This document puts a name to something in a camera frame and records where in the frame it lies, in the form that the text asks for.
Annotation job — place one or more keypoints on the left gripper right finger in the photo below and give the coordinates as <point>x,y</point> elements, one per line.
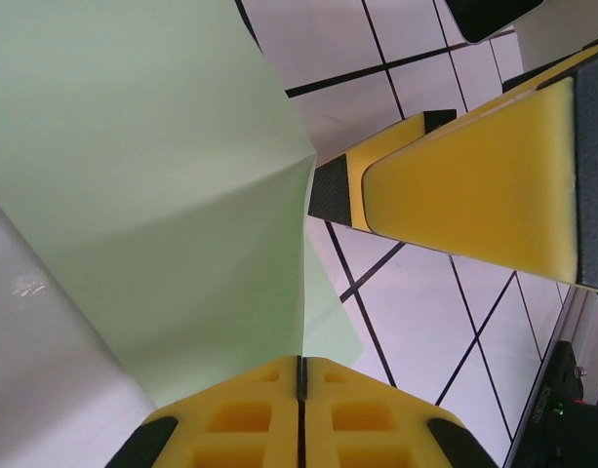
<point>367,429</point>

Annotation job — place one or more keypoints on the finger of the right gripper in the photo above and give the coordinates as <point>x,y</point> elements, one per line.
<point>474,195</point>
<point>337,190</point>

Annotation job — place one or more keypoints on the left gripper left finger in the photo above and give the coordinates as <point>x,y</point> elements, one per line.
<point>240,429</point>

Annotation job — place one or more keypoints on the light green paper sheet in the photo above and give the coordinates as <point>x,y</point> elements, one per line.
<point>132,146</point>

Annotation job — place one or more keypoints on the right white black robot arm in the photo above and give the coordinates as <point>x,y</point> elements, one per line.
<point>571,24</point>

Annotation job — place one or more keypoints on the long aluminium mounting rail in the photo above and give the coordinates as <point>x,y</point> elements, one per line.
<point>542,390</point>

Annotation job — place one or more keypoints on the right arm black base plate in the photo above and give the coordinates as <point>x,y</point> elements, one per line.
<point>581,429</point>

